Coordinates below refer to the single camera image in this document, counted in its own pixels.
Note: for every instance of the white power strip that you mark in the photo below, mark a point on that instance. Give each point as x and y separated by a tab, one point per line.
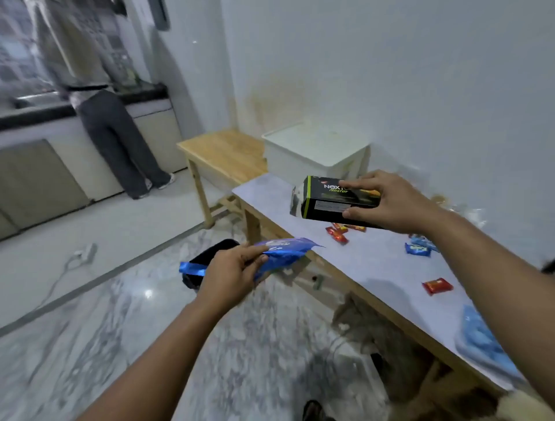
86	252

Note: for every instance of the light blue plastic bag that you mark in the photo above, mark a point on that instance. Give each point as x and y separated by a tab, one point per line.
485	342

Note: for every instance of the black and green snack box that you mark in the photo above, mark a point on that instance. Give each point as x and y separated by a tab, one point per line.
334	200

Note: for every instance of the person's left thumb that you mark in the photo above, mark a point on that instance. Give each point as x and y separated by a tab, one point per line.
249	250

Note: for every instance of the person's right hand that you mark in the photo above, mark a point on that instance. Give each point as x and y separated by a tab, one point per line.
401	204

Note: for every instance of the person's left forearm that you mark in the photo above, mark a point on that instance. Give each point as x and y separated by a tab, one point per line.
156	366

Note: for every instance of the black waste bin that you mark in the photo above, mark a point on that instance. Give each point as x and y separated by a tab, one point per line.
207	262

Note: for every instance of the kitchen counter with cabinets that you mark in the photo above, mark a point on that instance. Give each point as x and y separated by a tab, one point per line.
73	143

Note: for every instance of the white plastic storage bin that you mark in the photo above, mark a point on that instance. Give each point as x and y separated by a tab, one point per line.
314	152

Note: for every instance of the person's right thumb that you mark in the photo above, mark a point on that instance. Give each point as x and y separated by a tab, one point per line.
362	211

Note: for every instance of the clear plastic bag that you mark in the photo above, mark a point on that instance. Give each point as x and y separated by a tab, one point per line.
466	212

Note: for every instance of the wooden table with grey top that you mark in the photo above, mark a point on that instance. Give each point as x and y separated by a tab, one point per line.
381	277

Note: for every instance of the small wooden table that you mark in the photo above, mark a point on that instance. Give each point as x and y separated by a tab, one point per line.
221	167

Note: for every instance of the blue snack wrapper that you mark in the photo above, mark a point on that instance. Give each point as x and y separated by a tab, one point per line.
277	253

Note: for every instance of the person's left hand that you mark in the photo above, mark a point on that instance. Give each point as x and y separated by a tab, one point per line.
225	279

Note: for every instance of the small blue snack packet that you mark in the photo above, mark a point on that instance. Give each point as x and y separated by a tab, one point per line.
424	242
418	249

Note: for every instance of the person's right forearm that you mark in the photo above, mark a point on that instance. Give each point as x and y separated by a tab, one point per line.
498	286

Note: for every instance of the window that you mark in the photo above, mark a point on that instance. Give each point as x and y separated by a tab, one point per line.
39	47

